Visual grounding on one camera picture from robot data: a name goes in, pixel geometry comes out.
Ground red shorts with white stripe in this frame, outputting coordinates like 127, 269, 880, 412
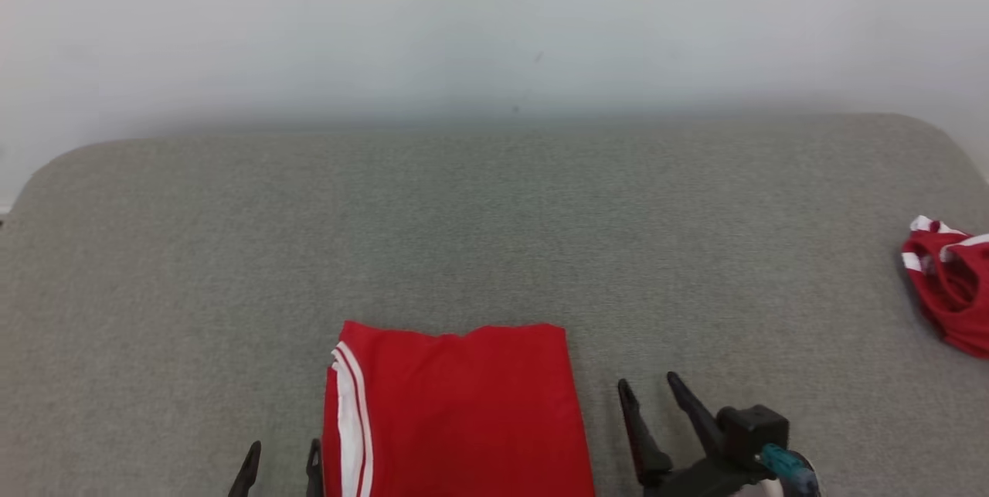
900, 215, 989, 360

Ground red jersey with white sleeves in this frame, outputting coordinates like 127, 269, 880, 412
321, 320, 596, 497

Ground black right cable teal plug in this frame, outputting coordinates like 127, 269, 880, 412
757, 443, 820, 494

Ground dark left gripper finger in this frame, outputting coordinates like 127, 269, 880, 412
227, 441, 262, 497
305, 438, 324, 497

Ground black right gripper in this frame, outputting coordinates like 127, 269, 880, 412
617, 372, 773, 497

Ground grey fabric sofa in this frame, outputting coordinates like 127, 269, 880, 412
0, 112, 989, 497

